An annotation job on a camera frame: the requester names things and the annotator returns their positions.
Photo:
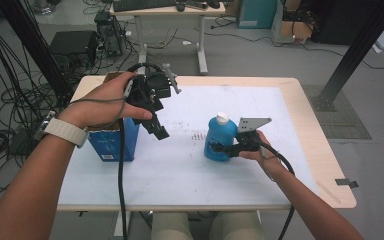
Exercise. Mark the black metal frame post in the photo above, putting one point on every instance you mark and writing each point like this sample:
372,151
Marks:
363,50
30,40

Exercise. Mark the white table mat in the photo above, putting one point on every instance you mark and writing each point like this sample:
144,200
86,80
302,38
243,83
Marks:
180,180

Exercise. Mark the blue bottle with white cap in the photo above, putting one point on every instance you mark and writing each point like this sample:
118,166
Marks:
218,133

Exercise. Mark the black equipment case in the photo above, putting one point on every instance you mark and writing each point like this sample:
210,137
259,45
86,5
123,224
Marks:
73,43

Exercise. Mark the person's beige trousers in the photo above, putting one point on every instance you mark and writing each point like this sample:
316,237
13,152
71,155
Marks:
170,228

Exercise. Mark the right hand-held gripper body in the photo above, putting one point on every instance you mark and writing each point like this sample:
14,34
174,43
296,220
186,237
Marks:
246,140

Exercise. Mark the wristwatch with white band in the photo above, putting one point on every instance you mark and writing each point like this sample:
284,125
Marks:
65,131

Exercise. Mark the black computer mouse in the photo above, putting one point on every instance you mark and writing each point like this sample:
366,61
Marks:
180,6

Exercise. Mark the teal box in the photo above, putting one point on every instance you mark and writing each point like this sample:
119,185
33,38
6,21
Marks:
256,13

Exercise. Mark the grey ribbed floor mat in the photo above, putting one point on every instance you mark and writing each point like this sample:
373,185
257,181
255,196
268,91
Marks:
346,123

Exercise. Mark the black tape piece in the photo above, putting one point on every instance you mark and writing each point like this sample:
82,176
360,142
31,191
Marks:
346,182

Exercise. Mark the brown cardboard box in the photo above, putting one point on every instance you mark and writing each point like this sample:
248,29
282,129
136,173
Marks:
296,30

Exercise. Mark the black computer tower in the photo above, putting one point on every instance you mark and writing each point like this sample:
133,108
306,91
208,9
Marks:
111,33

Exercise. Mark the person's left hand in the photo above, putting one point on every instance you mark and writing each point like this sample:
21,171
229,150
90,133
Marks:
103,103

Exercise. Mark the person's right hand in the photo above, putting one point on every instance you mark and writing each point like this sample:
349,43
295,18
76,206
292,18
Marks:
266,160

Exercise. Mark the black keyboard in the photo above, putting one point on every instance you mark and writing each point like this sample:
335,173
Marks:
143,5

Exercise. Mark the blue cardboard box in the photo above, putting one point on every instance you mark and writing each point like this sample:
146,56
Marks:
108,146

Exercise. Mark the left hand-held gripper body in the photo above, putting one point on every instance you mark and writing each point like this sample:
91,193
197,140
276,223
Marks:
150,88

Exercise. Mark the white desk with wooden top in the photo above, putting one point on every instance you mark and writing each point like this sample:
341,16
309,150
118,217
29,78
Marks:
201,43

